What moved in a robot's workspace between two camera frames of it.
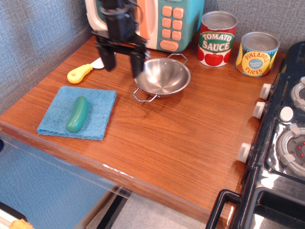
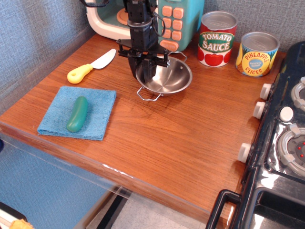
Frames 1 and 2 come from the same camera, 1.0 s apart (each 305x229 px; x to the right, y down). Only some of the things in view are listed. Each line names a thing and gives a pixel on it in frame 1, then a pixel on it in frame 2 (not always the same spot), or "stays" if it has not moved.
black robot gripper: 119,36 → 144,43
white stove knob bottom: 244,150 stays
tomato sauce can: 216,36 stays
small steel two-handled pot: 162,76 stays
